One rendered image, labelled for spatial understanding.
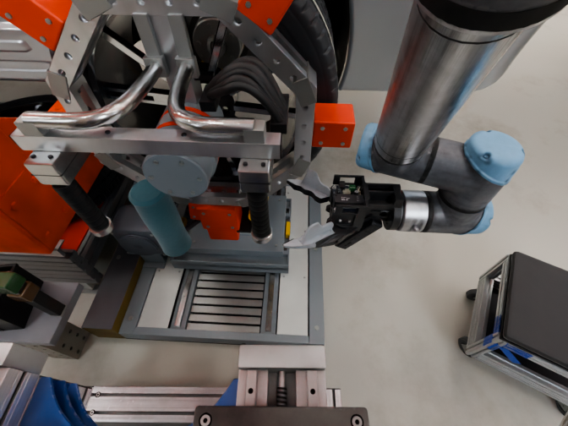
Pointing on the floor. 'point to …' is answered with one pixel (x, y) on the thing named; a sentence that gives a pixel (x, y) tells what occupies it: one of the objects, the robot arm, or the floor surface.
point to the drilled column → (70, 345)
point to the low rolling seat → (522, 324)
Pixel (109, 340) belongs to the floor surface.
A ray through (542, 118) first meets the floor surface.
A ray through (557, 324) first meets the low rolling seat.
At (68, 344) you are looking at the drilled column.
